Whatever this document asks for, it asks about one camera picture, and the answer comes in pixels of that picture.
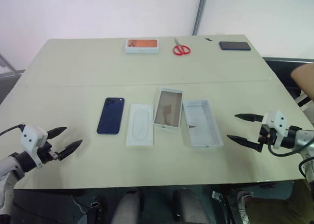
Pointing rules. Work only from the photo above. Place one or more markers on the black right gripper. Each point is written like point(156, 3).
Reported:
point(267, 135)

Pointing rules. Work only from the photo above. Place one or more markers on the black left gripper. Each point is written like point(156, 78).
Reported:
point(46, 152)

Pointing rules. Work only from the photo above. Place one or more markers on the white phone box lid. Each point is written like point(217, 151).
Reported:
point(203, 125)

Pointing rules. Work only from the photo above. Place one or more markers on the dark blue smartphone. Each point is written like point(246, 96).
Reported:
point(111, 117)

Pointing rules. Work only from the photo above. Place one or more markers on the white moulded insert tray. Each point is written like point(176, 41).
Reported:
point(140, 125)

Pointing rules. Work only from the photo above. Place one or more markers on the white phone box base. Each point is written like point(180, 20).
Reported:
point(168, 109)

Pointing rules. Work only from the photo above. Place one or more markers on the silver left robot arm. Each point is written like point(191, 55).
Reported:
point(8, 166)

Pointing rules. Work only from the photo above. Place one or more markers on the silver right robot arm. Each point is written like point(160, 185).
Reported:
point(298, 138)

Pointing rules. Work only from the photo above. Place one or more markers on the orange printed phone box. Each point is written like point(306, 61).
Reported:
point(142, 46)

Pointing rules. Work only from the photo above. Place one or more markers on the dark side table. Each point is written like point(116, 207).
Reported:
point(279, 69)

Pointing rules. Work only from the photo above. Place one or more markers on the person's white sneaker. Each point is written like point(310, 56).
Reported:
point(243, 204)

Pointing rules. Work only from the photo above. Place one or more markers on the person's brown trouser leg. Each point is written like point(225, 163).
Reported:
point(277, 206)

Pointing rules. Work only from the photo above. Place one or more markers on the black smartphone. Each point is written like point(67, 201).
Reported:
point(235, 46)

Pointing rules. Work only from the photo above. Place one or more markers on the grey rounded knee shape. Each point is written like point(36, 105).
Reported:
point(127, 206)

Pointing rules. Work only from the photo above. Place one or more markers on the dark rounded knee shape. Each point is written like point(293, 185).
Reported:
point(189, 206)

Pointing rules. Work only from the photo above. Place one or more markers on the small black clip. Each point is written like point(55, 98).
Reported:
point(208, 39)

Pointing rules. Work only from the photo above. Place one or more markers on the grey metal pole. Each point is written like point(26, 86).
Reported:
point(199, 12)

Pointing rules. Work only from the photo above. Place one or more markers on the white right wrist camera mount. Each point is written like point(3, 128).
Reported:
point(276, 120)

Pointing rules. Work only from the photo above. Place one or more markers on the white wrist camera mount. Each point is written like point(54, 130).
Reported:
point(276, 120)
point(30, 138)

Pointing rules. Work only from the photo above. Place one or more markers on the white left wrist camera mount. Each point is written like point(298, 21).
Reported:
point(30, 138)

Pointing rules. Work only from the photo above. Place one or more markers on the white chair frame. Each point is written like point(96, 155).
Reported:
point(305, 101)

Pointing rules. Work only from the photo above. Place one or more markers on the grey metal frame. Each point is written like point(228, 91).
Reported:
point(7, 66)

